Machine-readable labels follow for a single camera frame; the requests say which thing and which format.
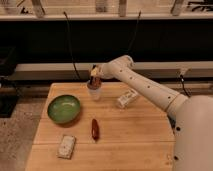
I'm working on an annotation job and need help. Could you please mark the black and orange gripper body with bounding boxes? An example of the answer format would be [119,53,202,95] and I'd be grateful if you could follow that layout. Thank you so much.
[87,65,101,89]

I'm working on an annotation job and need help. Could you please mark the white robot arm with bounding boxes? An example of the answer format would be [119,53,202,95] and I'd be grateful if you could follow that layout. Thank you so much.
[90,55,213,171]

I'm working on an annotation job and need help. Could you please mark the translucent plastic cup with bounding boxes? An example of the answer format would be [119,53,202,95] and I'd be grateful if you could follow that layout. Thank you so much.
[87,83,101,101]

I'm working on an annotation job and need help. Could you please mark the white eraser box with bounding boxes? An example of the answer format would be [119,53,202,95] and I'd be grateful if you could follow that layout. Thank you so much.
[117,89,139,108]

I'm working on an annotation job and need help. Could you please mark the green ceramic bowl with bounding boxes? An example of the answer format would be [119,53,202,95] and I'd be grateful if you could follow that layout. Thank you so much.
[47,95,81,124]

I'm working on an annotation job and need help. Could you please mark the white rectangular sponge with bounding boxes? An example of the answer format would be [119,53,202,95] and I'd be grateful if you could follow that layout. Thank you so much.
[57,135,76,159]

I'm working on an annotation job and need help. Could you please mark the left black hanging cable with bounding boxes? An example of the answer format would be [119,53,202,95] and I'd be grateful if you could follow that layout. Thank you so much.
[62,11,82,81]

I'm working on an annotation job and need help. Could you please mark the black hanging cable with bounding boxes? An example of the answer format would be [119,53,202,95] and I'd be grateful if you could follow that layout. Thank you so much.
[62,11,82,81]
[125,10,142,58]

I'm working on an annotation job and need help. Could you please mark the right black hanging cable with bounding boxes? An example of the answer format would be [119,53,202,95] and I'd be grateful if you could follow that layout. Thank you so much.
[125,10,142,58]

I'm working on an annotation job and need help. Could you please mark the black cable on floor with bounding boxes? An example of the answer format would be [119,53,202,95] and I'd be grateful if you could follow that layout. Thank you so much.
[179,74,192,98]

